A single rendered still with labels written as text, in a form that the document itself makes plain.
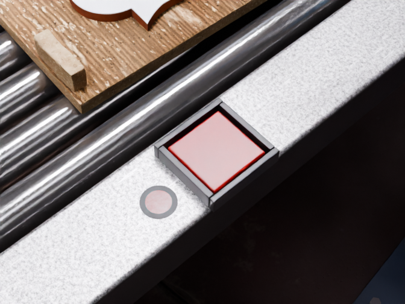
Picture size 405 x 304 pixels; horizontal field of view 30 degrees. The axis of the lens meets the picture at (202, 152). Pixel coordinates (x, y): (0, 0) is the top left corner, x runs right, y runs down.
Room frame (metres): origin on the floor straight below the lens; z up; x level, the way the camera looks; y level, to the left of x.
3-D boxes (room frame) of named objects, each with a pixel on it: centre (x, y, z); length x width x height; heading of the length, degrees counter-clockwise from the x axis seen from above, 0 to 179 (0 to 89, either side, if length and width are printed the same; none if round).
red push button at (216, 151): (0.35, -0.01, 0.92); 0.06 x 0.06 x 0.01; 43
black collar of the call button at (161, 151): (0.35, -0.01, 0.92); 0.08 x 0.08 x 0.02; 43
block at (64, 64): (0.43, 0.13, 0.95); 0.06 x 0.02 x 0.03; 41
